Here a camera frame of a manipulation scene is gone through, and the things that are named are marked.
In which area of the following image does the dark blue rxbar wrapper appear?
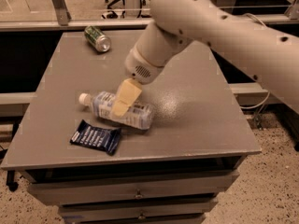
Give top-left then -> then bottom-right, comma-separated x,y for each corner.
70,119 -> 121,156

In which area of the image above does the clear blue-label plastic bottle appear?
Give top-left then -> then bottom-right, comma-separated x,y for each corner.
78,91 -> 154,130

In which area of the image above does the grey drawer cabinet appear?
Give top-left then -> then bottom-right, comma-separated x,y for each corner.
2,31 -> 260,224

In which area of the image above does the green soda can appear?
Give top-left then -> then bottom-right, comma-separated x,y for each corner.
84,26 -> 111,53

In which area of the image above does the upper grey drawer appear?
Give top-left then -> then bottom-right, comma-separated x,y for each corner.
28,170 -> 239,205

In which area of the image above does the grey drawer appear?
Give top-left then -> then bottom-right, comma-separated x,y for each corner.
59,198 -> 218,222
28,170 -> 239,205

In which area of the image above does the metal railing frame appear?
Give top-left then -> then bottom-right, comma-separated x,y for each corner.
0,0 -> 298,32

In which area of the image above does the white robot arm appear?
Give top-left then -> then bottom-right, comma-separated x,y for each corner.
112,0 -> 299,118

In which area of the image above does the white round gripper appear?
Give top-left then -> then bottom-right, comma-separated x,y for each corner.
111,21 -> 192,118

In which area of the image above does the white cable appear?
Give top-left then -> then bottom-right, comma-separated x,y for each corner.
240,91 -> 271,110

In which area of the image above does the lower grey drawer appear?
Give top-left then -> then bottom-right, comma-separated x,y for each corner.
59,198 -> 218,222

